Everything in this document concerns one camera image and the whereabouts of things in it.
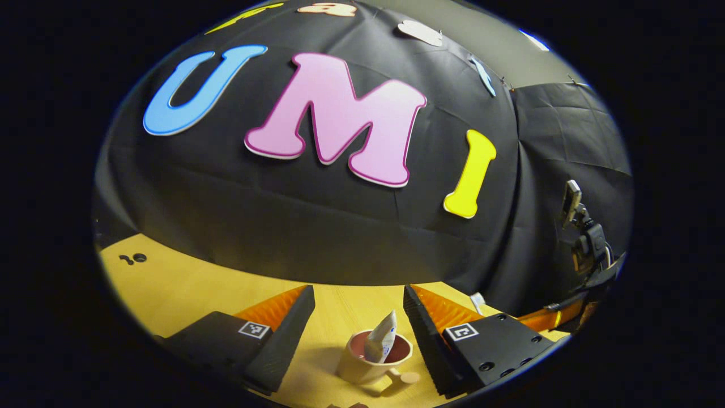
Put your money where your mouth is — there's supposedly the black backdrop cloth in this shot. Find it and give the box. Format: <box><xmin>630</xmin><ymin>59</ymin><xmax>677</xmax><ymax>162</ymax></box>
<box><xmin>93</xmin><ymin>0</ymin><xmax>634</xmax><ymax>318</ymax></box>

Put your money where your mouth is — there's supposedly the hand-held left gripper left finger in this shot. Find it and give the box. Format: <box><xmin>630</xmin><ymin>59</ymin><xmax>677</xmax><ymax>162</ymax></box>
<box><xmin>161</xmin><ymin>285</ymin><xmax>315</xmax><ymax>396</ymax></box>

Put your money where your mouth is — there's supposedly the beige cup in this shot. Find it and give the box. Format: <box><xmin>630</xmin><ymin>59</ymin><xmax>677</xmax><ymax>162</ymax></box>
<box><xmin>336</xmin><ymin>329</ymin><xmax>421</xmax><ymax>386</ymax></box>

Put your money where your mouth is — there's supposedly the white toothpaste tube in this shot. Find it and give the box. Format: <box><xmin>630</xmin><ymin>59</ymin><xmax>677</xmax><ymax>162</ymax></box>
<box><xmin>363</xmin><ymin>310</ymin><xmax>398</xmax><ymax>364</ymax></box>

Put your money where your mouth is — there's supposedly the wooden desktop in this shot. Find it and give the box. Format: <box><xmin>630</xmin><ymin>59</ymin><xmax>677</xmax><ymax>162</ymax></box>
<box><xmin>97</xmin><ymin>232</ymin><xmax>573</xmax><ymax>408</ymax></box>

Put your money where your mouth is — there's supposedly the ceiling light strip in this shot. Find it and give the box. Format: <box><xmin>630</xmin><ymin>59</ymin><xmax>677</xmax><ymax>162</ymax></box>
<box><xmin>518</xmin><ymin>28</ymin><xmax>550</xmax><ymax>53</ymax></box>

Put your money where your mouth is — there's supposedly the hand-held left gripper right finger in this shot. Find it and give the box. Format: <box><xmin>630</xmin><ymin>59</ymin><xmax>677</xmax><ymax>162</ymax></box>
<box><xmin>403</xmin><ymin>285</ymin><xmax>556</xmax><ymax>397</ymax></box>

